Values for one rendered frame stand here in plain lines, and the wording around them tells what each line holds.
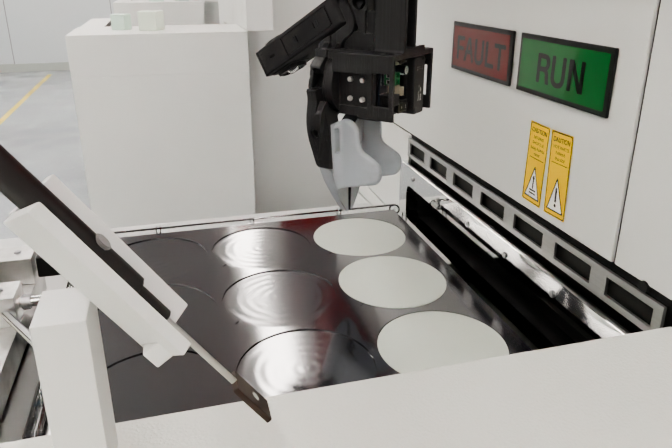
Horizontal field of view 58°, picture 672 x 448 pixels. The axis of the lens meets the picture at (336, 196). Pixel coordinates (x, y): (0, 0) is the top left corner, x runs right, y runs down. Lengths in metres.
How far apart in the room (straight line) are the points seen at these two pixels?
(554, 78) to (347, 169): 0.19
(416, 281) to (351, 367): 0.15
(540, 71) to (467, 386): 0.28
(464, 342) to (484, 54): 0.27
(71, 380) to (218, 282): 0.33
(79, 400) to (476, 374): 0.20
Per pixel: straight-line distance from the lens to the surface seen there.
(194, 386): 0.46
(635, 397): 0.37
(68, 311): 0.26
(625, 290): 0.48
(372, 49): 0.51
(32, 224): 0.23
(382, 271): 0.59
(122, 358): 0.50
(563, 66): 0.50
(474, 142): 0.64
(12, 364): 0.59
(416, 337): 0.50
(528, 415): 0.34
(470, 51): 0.63
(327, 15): 0.53
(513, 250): 0.56
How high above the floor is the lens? 1.17
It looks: 20 degrees down
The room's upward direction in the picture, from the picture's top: straight up
